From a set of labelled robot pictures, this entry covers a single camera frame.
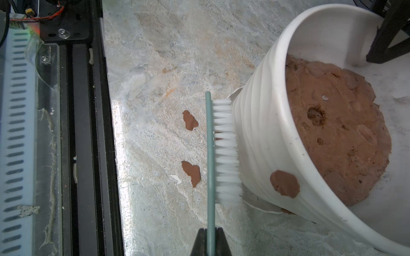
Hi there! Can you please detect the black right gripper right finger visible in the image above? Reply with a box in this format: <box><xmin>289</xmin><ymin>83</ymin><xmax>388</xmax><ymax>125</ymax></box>
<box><xmin>215</xmin><ymin>227</ymin><xmax>232</xmax><ymax>256</ymax></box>

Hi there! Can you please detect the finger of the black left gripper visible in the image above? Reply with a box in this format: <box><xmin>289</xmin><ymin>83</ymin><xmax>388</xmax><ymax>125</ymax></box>
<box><xmin>366</xmin><ymin>1</ymin><xmax>410</xmax><ymax>64</ymax></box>

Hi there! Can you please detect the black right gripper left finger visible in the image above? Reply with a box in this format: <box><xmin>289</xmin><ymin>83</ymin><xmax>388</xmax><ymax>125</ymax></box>
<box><xmin>190</xmin><ymin>228</ymin><xmax>207</xmax><ymax>256</ymax></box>

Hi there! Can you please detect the green white scrub brush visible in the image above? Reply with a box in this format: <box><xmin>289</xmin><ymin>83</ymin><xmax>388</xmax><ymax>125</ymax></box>
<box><xmin>205</xmin><ymin>91</ymin><xmax>242</xmax><ymax>256</ymax></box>

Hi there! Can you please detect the white ceramic pot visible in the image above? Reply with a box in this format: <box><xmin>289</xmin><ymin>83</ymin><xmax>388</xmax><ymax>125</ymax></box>
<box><xmin>233</xmin><ymin>4</ymin><xmax>410</xmax><ymax>256</ymax></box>

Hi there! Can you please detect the brown mud chunk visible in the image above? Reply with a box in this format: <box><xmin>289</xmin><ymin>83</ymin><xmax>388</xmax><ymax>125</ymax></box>
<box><xmin>182</xmin><ymin>161</ymin><xmax>201</xmax><ymax>188</ymax></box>
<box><xmin>183</xmin><ymin>110</ymin><xmax>199</xmax><ymax>131</ymax></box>

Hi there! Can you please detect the mud patch on pot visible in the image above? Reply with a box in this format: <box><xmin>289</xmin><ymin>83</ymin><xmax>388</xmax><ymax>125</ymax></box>
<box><xmin>270</xmin><ymin>170</ymin><xmax>300</xmax><ymax>198</ymax></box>

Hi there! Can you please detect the brown mud filling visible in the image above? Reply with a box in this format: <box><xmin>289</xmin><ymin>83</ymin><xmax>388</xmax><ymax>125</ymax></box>
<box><xmin>285</xmin><ymin>55</ymin><xmax>392</xmax><ymax>207</ymax></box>

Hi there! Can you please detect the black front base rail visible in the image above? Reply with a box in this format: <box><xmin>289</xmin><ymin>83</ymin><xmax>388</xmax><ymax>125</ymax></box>
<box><xmin>9</xmin><ymin>0</ymin><xmax>126</xmax><ymax>256</ymax></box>

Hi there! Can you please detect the white slotted cable duct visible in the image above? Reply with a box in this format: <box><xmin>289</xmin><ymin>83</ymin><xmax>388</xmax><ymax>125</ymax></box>
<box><xmin>1</xmin><ymin>29</ymin><xmax>37</xmax><ymax>256</ymax></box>

